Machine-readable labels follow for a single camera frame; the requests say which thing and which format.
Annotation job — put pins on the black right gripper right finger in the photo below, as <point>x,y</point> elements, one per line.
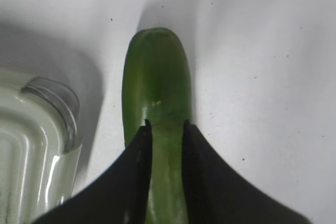
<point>215,193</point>

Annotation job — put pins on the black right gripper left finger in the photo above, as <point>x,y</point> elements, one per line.
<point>119,195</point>

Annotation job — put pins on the green lid glass container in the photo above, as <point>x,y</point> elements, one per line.
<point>39,149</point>

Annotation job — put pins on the green cucumber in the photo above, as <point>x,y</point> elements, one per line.
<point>156,87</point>

